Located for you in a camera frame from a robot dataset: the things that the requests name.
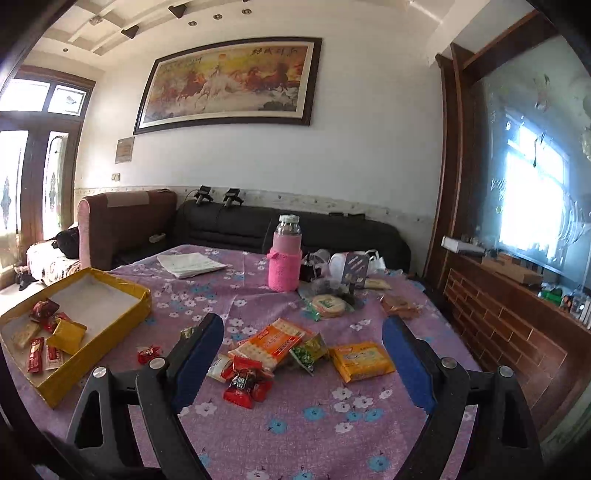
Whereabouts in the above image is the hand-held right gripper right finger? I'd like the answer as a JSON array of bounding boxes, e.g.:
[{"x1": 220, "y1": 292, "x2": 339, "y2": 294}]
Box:
[{"x1": 381, "y1": 315, "x2": 544, "y2": 480}]

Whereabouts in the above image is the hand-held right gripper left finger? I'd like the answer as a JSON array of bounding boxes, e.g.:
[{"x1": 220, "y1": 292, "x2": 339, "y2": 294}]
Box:
[{"x1": 65, "y1": 312, "x2": 226, "y2": 480}]

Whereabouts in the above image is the white beige snack packet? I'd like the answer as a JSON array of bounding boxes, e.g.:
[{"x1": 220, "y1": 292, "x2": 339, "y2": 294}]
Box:
[{"x1": 207, "y1": 353, "x2": 235, "y2": 384}]

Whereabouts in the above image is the red and black candy packet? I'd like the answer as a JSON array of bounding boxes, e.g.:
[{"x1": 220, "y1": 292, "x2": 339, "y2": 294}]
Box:
[{"x1": 223, "y1": 357, "x2": 266, "y2": 410}]

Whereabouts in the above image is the orange biscuit packet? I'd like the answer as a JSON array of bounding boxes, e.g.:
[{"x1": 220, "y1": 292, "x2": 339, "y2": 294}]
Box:
[{"x1": 328, "y1": 340, "x2": 398, "y2": 384}]

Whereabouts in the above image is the long orange cracker packet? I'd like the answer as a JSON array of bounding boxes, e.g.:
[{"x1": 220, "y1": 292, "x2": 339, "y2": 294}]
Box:
[{"x1": 228, "y1": 318, "x2": 315, "y2": 373}]

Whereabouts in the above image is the green pea snack packet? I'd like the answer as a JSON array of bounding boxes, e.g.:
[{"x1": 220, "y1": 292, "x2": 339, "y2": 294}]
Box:
[{"x1": 289, "y1": 331, "x2": 329, "y2": 374}]

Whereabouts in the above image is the yellow cardboard box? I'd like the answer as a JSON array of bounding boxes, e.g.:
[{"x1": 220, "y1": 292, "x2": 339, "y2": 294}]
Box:
[{"x1": 0, "y1": 267, "x2": 153, "y2": 410}]

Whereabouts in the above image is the golden yellow snack packet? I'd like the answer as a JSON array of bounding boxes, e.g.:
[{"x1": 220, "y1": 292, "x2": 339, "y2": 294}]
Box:
[{"x1": 46, "y1": 318, "x2": 88, "y2": 356}]

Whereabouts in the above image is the dark red leaf-print packet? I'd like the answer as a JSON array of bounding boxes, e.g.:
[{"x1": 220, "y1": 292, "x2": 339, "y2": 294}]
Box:
[{"x1": 44, "y1": 313, "x2": 72, "y2": 334}]

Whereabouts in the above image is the red packet white script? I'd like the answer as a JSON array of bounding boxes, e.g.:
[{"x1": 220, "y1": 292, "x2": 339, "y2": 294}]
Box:
[{"x1": 29, "y1": 298, "x2": 62, "y2": 323}]

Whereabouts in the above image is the brown snack packet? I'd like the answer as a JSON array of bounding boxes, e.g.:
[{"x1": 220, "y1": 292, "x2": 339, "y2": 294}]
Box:
[{"x1": 378, "y1": 292, "x2": 423, "y2": 321}]

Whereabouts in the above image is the round rice cracker packet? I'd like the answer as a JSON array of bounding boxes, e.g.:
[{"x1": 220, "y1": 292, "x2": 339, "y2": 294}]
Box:
[{"x1": 301, "y1": 292, "x2": 357, "y2": 322}]

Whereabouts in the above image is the white paper booklet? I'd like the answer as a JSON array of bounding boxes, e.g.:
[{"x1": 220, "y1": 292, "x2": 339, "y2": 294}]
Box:
[{"x1": 156, "y1": 250, "x2": 229, "y2": 280}]

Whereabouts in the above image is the wooden brick-pattern cabinet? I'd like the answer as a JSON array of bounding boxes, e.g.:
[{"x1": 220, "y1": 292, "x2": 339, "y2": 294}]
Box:
[{"x1": 424, "y1": 9, "x2": 591, "y2": 446}]

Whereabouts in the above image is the black phone stand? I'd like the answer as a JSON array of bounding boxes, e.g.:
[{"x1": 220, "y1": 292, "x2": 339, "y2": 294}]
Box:
[{"x1": 340, "y1": 250, "x2": 370, "y2": 306}]

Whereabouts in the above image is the white plastic bag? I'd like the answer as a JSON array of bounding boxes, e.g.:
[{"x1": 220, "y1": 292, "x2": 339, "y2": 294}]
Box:
[{"x1": 322, "y1": 248, "x2": 385, "y2": 278}]

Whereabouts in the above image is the clear bag of dark bits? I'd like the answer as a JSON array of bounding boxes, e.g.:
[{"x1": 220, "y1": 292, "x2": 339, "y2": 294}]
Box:
[{"x1": 299, "y1": 278, "x2": 352, "y2": 302}]

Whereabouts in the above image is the purple floral tablecloth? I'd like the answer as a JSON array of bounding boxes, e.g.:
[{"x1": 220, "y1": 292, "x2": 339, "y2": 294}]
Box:
[{"x1": 7, "y1": 244, "x2": 482, "y2": 480}]

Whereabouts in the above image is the white flat device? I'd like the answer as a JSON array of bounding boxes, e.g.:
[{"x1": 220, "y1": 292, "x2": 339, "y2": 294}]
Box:
[{"x1": 440, "y1": 234, "x2": 486, "y2": 254}]

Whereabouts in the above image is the bottle in pink knitted sleeve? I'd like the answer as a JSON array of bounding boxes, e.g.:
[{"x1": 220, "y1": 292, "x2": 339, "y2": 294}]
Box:
[{"x1": 268, "y1": 213, "x2": 304, "y2": 293}]

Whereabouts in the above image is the black sofa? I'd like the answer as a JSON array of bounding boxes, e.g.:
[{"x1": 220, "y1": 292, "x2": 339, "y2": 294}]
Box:
[{"x1": 177, "y1": 198, "x2": 413, "y2": 278}]

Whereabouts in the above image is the brown armchair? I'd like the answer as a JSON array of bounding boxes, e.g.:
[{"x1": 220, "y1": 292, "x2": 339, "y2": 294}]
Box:
[{"x1": 76, "y1": 187, "x2": 179, "y2": 272}]

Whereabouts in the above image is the black bag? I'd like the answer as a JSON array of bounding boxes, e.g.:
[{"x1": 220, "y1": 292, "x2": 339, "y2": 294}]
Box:
[{"x1": 52, "y1": 225, "x2": 82, "y2": 260}]

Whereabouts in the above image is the floral blanket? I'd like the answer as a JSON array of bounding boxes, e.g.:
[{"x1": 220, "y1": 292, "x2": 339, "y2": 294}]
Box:
[{"x1": 24, "y1": 239, "x2": 82, "y2": 288}]

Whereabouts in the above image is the large glass panel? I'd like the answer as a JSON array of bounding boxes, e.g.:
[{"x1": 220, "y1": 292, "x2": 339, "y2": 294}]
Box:
[{"x1": 478, "y1": 36, "x2": 591, "y2": 280}]

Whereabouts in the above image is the wooden glazed door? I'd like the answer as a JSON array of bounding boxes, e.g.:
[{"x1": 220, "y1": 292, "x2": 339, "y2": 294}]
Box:
[{"x1": 0, "y1": 64, "x2": 96, "y2": 274}]

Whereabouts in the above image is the framed horse painting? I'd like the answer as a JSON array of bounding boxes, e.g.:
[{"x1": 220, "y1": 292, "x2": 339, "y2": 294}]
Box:
[{"x1": 133, "y1": 36, "x2": 323, "y2": 136}]

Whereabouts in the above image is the black box with wires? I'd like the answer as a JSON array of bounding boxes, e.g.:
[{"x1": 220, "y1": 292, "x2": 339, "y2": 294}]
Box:
[{"x1": 299, "y1": 257, "x2": 325, "y2": 283}]

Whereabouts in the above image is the small wall plaque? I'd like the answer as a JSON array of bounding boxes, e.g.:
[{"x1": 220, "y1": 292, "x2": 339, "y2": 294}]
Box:
[{"x1": 113, "y1": 135, "x2": 136, "y2": 164}]

